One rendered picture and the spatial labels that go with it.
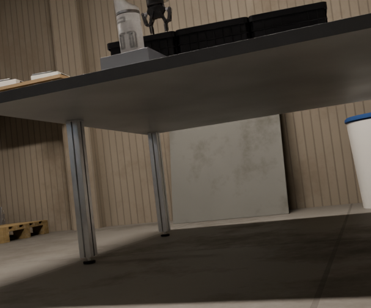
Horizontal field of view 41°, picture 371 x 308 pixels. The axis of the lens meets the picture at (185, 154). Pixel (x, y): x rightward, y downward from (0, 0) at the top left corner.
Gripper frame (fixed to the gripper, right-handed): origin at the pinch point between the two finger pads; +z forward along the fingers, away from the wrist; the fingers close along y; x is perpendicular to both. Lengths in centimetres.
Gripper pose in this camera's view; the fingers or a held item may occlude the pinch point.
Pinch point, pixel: (159, 30)
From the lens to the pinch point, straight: 225.0
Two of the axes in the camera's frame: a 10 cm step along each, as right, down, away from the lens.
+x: 2.5, 0.2, 9.7
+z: 1.5, 9.9, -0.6
